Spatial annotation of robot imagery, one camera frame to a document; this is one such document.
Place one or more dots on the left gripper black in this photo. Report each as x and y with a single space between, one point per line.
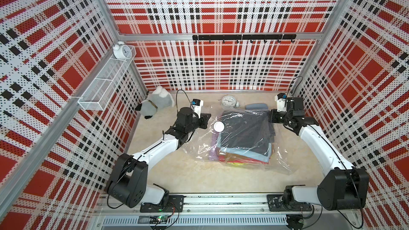
204 120

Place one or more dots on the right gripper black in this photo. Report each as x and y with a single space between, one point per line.
273 114

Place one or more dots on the clear plastic vacuum bag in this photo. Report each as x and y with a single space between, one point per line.
199 148

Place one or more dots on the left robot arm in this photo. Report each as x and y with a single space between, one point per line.
128 182

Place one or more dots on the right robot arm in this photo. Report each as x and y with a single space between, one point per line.
344 186

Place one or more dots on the white vacuum bag valve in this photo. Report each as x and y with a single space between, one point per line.
218 126

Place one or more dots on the blue glasses case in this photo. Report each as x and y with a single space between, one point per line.
256 106

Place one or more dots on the white alarm clock on table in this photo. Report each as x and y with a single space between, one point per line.
230 101

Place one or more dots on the purple folded garment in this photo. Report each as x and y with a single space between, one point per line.
213 156

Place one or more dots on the light blue folded garment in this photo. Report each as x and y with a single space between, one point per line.
262 156

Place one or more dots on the red folded garment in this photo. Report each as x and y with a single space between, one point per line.
239 160

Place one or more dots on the grey white plush toy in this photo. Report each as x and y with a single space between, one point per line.
159 99

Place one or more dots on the white alarm clock on shelf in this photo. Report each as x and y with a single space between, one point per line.
122 51

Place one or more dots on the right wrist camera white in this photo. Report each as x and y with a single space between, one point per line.
281 100

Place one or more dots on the black wall hook rail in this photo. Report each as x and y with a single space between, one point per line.
277 37

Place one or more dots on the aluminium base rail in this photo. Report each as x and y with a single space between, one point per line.
223 211

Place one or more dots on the white wire mesh shelf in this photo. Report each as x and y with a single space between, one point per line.
101 90

